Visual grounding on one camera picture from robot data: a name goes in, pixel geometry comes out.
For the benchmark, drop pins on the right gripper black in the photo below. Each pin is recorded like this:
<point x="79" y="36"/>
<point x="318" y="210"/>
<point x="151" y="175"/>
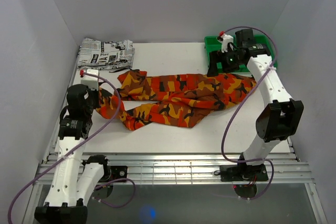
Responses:
<point x="213" y="71"/>

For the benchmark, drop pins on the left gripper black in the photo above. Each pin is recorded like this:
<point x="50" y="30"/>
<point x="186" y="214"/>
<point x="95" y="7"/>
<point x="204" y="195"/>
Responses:
<point x="95" y="93"/>

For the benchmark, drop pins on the orange camouflage trousers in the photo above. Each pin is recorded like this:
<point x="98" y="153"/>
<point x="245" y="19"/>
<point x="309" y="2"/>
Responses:
<point x="180" y="100"/>

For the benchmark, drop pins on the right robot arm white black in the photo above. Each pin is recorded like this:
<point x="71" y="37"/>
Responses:
<point x="281" y="115"/>

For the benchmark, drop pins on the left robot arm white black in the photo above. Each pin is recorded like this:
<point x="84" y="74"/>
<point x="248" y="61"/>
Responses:
<point x="74" y="180"/>

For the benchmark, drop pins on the folded newspaper print trousers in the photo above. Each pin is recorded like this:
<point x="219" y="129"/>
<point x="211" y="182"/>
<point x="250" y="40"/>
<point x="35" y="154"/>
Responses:
<point x="105" y="55"/>

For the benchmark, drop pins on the green plastic tray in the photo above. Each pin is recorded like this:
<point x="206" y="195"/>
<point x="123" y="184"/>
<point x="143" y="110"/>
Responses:
<point x="212" y="44"/>

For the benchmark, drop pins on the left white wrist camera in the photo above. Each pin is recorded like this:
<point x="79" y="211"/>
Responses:
<point x="89" y="78"/>

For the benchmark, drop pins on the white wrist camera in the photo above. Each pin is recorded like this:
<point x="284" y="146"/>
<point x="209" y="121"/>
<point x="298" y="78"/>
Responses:
<point x="89" y="78"/>
<point x="225" y="40"/>

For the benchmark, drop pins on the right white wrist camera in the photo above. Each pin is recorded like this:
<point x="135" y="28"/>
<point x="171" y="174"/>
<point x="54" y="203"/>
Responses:
<point x="225" y="40"/>

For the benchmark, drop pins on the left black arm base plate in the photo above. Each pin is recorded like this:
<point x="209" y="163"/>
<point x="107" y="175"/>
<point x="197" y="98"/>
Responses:
<point x="116" y="172"/>

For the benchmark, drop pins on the aluminium rail frame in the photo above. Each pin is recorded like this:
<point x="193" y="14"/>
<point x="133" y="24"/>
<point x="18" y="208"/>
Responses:
<point x="160" y="154"/>

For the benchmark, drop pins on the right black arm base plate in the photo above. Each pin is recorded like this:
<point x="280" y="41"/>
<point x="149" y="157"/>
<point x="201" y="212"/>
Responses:
<point x="243" y="172"/>

